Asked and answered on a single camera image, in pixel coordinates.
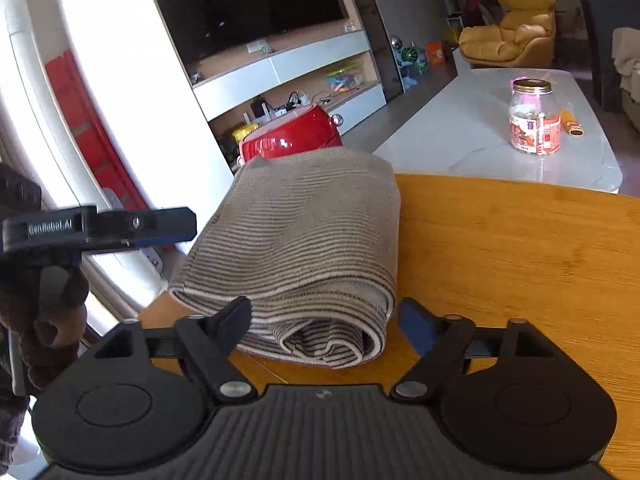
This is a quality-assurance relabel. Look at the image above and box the white and wood TV cabinet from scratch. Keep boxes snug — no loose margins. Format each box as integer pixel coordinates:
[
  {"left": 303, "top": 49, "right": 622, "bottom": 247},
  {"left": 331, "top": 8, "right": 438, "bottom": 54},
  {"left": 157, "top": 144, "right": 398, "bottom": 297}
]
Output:
[{"left": 185, "top": 20, "right": 389, "bottom": 171}]

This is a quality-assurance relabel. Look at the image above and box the black television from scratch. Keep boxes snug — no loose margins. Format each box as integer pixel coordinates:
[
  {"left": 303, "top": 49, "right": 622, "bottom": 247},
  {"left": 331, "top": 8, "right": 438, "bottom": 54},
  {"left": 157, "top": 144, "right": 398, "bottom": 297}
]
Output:
[{"left": 142, "top": 0, "right": 349, "bottom": 68}]

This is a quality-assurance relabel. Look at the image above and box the red paper banner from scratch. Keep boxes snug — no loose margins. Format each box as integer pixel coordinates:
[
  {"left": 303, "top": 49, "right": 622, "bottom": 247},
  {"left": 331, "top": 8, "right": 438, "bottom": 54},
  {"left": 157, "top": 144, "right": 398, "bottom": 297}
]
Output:
[{"left": 44, "top": 52, "right": 149, "bottom": 211}]

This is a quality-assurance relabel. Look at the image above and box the clear jar with red label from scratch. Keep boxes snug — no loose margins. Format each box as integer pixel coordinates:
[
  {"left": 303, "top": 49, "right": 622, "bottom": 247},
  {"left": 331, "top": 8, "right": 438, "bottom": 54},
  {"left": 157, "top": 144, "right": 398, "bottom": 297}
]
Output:
[{"left": 508, "top": 78, "right": 562, "bottom": 157}]

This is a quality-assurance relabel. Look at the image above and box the yellow armchair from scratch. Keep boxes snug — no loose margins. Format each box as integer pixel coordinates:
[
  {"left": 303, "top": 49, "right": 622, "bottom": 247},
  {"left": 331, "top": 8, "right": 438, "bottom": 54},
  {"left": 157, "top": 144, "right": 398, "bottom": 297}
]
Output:
[{"left": 458, "top": 0, "right": 557, "bottom": 69}]

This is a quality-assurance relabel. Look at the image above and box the small orange box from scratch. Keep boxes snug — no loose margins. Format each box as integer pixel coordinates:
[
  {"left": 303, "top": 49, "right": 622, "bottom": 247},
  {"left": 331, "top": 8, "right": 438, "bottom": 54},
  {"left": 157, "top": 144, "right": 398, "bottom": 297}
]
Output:
[{"left": 560, "top": 109, "right": 586, "bottom": 137}]

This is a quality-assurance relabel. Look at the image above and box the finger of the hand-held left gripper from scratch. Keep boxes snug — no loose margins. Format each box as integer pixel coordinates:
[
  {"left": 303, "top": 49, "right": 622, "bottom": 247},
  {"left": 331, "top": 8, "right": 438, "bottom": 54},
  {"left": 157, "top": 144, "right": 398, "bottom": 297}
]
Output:
[{"left": 95, "top": 205, "right": 198, "bottom": 252}]

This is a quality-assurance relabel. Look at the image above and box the sofa with beige cover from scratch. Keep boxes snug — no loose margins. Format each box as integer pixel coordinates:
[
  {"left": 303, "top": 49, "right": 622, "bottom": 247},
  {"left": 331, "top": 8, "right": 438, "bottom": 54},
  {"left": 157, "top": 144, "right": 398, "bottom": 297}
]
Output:
[{"left": 612, "top": 27, "right": 640, "bottom": 133}]

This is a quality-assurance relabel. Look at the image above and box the black fish tank cabinet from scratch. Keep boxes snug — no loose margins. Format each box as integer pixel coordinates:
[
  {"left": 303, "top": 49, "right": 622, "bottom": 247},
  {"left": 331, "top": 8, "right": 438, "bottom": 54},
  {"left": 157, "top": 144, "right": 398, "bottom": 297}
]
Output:
[{"left": 580, "top": 0, "right": 640, "bottom": 112}]

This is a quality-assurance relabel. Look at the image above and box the person's left forearm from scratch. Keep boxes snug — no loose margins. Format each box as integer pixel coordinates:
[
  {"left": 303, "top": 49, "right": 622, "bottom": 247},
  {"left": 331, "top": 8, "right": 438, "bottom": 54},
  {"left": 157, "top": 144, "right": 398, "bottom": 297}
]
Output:
[{"left": 0, "top": 390, "right": 32, "bottom": 467}]

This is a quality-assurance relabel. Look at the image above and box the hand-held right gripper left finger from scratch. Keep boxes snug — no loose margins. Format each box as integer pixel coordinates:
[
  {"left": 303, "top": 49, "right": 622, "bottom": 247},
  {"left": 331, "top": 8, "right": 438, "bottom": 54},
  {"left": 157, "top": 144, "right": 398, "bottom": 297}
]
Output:
[{"left": 92, "top": 296, "right": 252, "bottom": 404}]

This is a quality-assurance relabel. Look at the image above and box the white coffee table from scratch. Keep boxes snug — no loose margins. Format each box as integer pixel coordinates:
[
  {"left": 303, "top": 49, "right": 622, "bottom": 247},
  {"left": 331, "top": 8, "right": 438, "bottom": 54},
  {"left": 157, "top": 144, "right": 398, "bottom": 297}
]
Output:
[{"left": 372, "top": 67, "right": 624, "bottom": 196}]

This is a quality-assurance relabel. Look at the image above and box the clear bin of toys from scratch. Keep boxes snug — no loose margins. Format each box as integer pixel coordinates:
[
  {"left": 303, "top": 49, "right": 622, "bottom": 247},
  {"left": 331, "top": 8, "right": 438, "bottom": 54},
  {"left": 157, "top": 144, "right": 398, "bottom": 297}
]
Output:
[{"left": 326, "top": 62, "right": 365, "bottom": 94}]

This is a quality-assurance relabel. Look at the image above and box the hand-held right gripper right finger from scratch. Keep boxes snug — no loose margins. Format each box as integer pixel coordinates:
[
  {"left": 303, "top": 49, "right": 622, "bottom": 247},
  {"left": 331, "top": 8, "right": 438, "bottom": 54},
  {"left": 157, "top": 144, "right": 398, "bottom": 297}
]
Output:
[{"left": 390, "top": 296, "right": 553, "bottom": 403}]

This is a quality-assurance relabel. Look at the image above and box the beige striped knit garment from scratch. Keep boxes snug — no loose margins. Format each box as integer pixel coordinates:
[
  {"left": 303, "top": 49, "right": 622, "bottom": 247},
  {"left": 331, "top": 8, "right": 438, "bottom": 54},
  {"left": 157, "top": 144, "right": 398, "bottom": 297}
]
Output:
[{"left": 167, "top": 146, "right": 403, "bottom": 372}]

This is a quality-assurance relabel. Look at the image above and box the red drum stool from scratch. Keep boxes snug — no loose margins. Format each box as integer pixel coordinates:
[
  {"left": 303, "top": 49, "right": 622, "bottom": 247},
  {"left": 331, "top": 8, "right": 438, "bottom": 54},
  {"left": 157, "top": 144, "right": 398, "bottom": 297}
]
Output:
[{"left": 239, "top": 105, "right": 343, "bottom": 163}]

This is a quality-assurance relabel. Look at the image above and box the yellow toy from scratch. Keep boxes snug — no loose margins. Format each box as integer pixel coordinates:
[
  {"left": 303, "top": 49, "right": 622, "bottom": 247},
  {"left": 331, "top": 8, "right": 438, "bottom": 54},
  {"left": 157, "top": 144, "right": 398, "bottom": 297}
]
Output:
[{"left": 231, "top": 122, "right": 261, "bottom": 144}]

